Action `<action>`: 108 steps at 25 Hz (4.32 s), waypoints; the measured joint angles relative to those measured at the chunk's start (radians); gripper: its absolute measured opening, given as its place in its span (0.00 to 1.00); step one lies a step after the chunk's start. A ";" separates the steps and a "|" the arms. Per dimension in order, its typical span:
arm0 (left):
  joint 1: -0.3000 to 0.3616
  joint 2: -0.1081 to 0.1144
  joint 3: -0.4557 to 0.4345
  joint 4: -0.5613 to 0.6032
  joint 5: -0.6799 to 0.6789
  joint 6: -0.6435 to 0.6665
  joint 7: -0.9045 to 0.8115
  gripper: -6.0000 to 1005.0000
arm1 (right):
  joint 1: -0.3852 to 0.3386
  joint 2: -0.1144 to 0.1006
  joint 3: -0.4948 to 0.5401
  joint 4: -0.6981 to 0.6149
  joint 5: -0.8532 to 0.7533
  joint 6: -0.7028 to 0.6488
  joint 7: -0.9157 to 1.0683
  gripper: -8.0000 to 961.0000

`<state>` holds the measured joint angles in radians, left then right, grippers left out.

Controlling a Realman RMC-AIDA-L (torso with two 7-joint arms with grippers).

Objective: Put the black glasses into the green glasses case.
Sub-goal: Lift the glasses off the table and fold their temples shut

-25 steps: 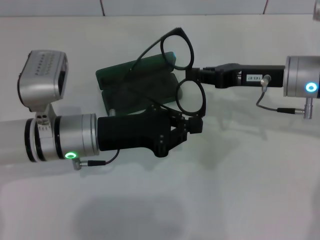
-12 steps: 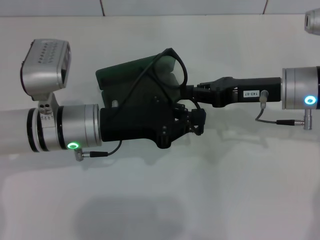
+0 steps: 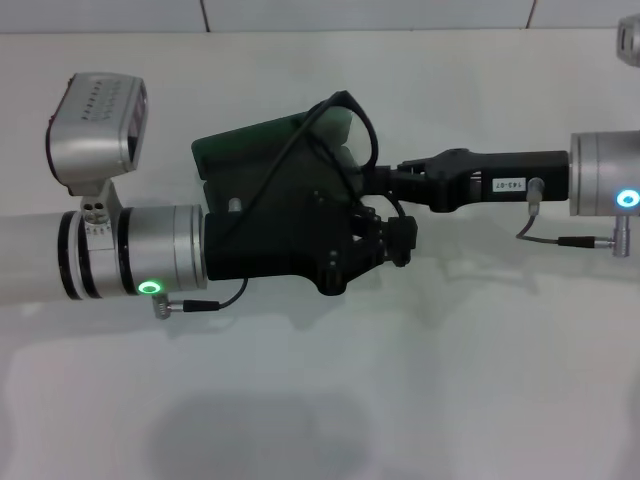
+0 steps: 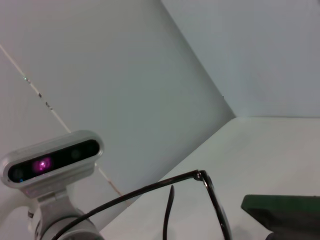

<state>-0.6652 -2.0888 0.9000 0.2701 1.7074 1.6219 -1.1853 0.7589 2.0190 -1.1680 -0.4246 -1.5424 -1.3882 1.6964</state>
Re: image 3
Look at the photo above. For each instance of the green glasses case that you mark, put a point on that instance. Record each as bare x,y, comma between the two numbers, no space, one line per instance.
240,145

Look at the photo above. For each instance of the black round glasses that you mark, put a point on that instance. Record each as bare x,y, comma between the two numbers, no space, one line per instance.
374,140

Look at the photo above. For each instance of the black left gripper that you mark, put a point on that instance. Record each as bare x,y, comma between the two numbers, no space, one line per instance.
275,245

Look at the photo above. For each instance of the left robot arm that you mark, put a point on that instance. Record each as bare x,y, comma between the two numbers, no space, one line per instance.
150,250

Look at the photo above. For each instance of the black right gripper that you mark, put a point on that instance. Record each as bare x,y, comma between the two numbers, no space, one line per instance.
500,167

